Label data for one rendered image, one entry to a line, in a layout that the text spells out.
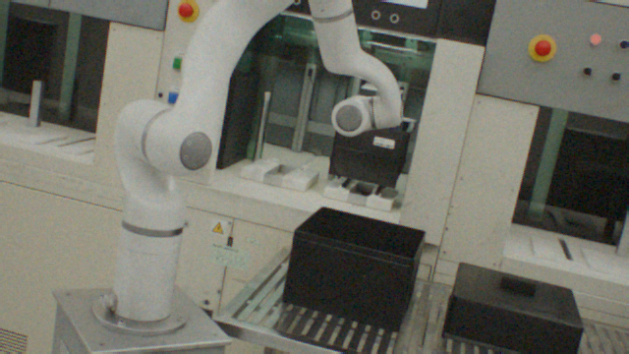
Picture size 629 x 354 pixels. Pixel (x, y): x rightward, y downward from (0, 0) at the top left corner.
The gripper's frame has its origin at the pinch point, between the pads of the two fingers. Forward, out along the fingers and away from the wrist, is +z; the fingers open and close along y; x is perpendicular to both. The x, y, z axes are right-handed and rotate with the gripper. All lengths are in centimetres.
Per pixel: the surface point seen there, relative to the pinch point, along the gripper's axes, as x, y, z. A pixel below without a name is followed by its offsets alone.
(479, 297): -33, 37, -35
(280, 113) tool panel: -19, -45, 93
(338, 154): -18.2, -8.5, 23.1
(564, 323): -33, 55, -38
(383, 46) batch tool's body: 16, -5, 52
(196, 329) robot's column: -43, -17, -67
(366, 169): -20.9, 0.6, 23.3
